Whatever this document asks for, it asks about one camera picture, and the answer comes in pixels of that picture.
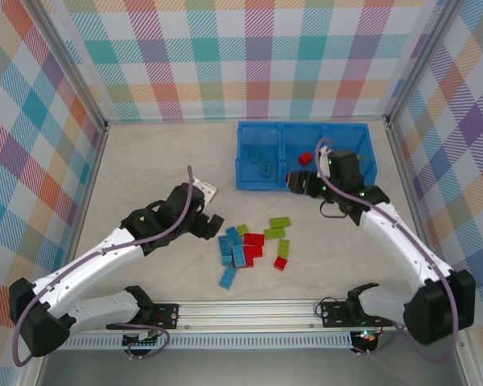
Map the blue plastic bin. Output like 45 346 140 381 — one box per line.
324 122 378 190
236 121 284 191
279 122 328 192

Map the small circuit board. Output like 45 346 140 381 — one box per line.
122 330 162 347
352 329 378 347

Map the grey metal panel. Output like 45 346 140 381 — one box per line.
35 348 468 386

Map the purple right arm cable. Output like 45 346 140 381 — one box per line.
313 138 460 363

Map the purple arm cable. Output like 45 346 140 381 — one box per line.
12 165 196 368
313 138 460 363

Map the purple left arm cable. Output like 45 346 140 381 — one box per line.
12 165 196 368

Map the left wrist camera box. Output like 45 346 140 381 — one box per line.
191 179 219 203

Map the aluminium rear rail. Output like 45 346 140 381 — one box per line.
104 117 390 126

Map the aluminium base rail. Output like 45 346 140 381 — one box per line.
28 299 473 333

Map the slotted grey cable duct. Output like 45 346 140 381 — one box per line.
47 335 354 351

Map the aluminium frame post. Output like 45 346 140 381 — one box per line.
31 0 109 132
385 0 466 121

